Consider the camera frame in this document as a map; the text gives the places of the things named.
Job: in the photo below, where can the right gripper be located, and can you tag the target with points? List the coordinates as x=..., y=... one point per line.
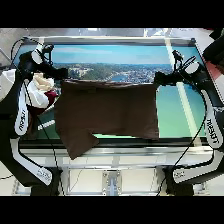
x=162, y=78

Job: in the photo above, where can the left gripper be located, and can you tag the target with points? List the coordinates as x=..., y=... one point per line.
x=59, y=73

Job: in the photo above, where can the brown T-shirt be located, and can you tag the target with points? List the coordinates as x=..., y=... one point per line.
x=106, y=113

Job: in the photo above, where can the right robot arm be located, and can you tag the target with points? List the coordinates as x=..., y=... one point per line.
x=210, y=130

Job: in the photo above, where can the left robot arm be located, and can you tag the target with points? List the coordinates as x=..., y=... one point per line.
x=20, y=116

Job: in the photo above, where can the cream garment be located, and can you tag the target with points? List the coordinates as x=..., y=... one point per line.
x=44, y=82

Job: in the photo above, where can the dark red garment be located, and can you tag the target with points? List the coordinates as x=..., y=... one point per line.
x=49, y=98

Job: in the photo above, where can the white garment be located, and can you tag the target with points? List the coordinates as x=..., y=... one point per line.
x=37, y=96

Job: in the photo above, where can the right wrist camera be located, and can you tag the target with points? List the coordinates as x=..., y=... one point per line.
x=177, y=56

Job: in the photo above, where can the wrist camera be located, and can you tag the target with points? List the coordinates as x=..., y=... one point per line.
x=177, y=56
x=47, y=50

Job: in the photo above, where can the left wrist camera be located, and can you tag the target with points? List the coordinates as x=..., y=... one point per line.
x=47, y=50

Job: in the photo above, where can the silver frame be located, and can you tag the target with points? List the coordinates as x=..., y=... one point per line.
x=113, y=156

